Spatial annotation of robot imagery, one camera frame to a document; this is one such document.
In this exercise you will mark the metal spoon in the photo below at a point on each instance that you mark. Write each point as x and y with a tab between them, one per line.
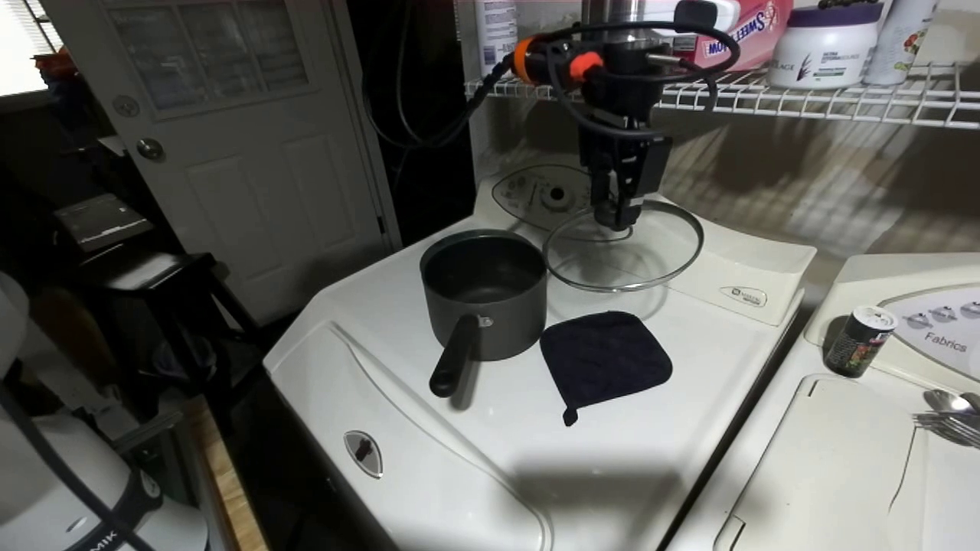
955	403

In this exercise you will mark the white round appliance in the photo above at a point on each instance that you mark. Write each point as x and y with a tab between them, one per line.
64	459

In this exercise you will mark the wooden board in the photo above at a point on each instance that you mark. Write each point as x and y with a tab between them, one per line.
232	478

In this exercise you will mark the white dryer machine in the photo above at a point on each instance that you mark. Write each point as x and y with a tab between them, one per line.
837	459

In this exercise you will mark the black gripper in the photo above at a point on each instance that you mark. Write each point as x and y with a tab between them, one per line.
616	153

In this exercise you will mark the clear labelled bottle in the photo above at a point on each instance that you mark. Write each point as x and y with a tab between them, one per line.
494	32

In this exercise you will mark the small dark can white lid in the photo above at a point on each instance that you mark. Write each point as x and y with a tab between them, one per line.
860	348

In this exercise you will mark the white plastic bottle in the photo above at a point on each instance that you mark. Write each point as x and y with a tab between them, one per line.
900	41

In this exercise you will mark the black stand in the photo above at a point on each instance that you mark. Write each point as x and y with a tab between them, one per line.
164	306

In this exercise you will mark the white panel door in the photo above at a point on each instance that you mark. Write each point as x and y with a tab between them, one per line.
256	184

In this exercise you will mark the round glass lid with knob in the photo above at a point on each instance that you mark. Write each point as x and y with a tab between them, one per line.
664	256

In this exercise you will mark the white washing machine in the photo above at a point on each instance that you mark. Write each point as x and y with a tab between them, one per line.
614	478

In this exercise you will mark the pink plastic bag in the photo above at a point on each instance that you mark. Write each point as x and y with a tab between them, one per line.
751	32

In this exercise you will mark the metal utensil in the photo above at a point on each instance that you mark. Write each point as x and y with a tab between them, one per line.
952	429

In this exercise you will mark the dark cloth pot holder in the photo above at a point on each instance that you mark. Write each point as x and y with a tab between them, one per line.
601	357

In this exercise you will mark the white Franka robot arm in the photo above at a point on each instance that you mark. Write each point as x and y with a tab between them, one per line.
623	93

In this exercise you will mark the white tub purple lid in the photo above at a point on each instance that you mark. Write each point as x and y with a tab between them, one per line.
823	50

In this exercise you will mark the grey flat box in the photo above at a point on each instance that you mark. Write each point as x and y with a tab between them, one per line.
102	217

